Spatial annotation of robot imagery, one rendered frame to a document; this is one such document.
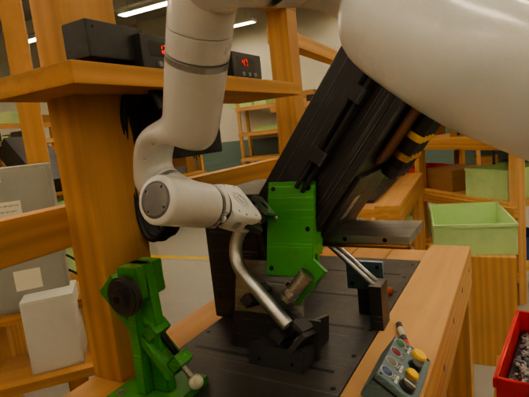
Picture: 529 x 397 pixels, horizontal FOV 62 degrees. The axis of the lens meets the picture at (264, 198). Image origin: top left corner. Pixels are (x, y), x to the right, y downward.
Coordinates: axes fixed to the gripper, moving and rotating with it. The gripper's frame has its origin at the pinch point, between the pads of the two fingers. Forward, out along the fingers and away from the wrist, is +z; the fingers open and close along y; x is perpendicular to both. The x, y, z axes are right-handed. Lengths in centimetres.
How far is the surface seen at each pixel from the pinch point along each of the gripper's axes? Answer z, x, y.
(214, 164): 829, 328, 564
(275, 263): 2.9, 4.9, -11.0
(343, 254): 18.1, -4.0, -16.6
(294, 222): 2.8, -4.6, -7.5
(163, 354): -19.4, 25.1, -15.1
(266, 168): 63, 9, 38
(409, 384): -4.1, -4.0, -45.4
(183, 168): 479, 238, 373
